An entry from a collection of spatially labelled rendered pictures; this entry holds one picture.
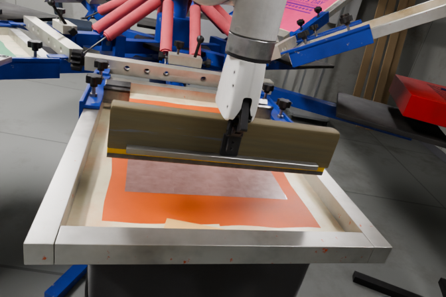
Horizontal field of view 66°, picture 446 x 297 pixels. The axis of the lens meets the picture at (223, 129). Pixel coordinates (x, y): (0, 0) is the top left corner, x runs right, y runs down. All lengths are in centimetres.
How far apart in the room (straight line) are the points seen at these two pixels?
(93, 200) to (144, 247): 17
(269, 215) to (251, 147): 16
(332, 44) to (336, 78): 388
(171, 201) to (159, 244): 16
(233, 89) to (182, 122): 10
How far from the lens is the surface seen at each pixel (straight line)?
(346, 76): 528
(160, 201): 67
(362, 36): 138
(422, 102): 152
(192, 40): 152
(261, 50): 53
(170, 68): 125
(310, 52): 138
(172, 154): 57
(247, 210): 69
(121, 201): 66
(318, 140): 65
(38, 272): 188
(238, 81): 52
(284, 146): 63
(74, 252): 54
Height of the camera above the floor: 135
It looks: 23 degrees down
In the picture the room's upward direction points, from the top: 12 degrees clockwise
